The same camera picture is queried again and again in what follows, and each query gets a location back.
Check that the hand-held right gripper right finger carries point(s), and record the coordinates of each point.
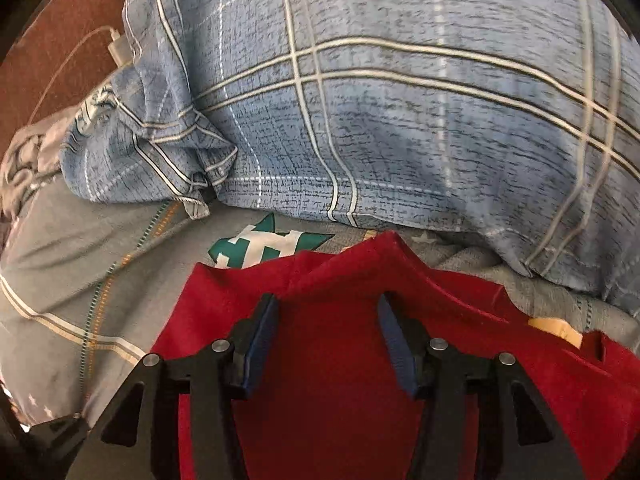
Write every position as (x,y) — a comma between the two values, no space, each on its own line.
(395,345)

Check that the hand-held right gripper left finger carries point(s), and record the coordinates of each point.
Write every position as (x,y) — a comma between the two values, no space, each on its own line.
(260,345)

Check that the red garment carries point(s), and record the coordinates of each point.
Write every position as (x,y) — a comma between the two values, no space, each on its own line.
(330,360)

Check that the grey striped bed sheet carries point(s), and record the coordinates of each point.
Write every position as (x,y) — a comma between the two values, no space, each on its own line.
(60,270)

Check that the blue plaid pillow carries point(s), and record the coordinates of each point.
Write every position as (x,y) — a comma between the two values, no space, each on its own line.
(400,135)

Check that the grey patterned cloth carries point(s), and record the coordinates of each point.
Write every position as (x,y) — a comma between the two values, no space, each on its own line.
(30,160)

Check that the white charger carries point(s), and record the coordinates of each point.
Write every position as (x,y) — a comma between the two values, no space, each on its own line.
(120,50)

